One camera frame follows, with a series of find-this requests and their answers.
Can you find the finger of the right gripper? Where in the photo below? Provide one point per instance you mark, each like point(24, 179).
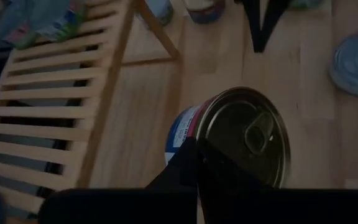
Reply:
point(253, 21)
point(275, 18)

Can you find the wooden slatted shelf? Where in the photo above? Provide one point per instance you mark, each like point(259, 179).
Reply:
point(108, 93)

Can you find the red blue pull-tab can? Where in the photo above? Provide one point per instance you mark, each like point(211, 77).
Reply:
point(205, 11)
point(244, 124)

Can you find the green label flat-lid can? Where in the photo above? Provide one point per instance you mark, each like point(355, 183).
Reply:
point(39, 21)
point(356, 62)
point(160, 9)

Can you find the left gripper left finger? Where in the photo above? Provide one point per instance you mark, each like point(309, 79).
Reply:
point(120, 207)

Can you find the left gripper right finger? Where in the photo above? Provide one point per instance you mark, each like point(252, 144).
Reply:
point(275, 207)

